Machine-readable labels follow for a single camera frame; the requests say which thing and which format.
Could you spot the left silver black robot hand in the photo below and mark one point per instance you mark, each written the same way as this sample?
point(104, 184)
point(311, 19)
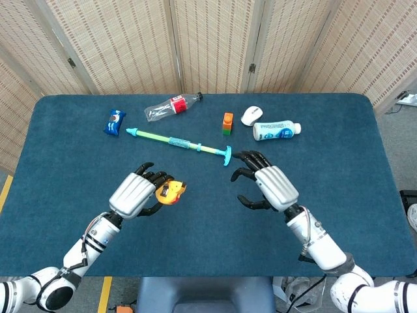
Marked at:
point(130, 195)

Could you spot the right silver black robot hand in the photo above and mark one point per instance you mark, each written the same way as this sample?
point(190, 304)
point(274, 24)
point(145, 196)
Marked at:
point(277, 187)

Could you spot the yellow tape measure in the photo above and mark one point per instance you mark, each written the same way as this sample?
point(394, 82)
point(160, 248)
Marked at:
point(172, 192)

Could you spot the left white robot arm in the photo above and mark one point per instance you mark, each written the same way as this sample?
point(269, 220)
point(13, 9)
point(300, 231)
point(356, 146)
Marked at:
point(94, 238)

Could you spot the white bottle with blue label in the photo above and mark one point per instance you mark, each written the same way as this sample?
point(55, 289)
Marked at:
point(273, 130)

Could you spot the green and cyan toy pump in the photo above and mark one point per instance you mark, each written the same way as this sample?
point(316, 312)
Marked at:
point(179, 142)

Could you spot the green toy block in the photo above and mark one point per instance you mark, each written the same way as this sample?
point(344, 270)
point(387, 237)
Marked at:
point(227, 131)

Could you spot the blue snack packet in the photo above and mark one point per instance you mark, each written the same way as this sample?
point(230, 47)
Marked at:
point(114, 122)

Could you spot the white computer mouse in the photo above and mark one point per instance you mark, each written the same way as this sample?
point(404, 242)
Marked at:
point(251, 115)

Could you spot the blue felt table cover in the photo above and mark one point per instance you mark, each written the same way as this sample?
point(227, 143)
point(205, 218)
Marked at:
point(208, 228)

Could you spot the orange toy block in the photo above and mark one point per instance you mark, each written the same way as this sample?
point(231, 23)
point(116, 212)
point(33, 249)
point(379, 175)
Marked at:
point(228, 120)

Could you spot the clear bottle with red label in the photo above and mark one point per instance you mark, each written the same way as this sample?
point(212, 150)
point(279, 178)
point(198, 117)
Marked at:
point(163, 109)

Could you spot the clear plastic bag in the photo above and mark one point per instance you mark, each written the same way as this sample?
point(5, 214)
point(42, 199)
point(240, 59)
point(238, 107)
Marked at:
point(293, 287)

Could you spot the orange floor device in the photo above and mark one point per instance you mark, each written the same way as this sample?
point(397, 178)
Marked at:
point(122, 309)

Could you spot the blue grey robot torso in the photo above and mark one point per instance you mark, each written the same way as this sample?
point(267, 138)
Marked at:
point(202, 293)

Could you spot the brass screen hinge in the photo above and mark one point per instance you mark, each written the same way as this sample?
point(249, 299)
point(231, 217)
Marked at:
point(252, 68)
point(71, 63)

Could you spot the black box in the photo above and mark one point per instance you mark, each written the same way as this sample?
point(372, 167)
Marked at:
point(405, 199)

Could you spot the white round object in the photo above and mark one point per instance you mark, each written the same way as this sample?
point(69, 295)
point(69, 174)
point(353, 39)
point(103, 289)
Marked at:
point(413, 218)

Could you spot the woven folding screen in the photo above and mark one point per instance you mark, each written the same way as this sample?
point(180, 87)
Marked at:
point(130, 39)

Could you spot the white power strip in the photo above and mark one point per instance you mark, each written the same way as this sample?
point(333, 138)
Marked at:
point(408, 98)

